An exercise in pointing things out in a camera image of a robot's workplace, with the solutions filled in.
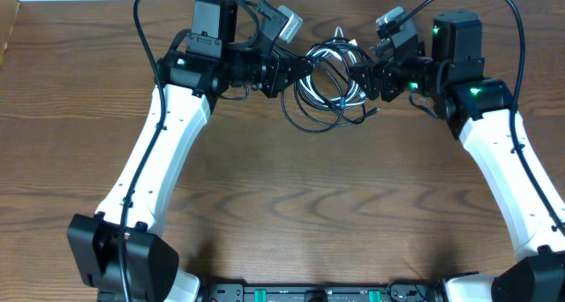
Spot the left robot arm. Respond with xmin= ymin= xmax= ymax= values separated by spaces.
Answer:
xmin=67 ymin=0 xmax=312 ymax=301

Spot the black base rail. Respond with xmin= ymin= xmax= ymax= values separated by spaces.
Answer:
xmin=192 ymin=281 xmax=446 ymax=302

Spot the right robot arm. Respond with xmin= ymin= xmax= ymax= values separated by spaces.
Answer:
xmin=351 ymin=7 xmax=564 ymax=301

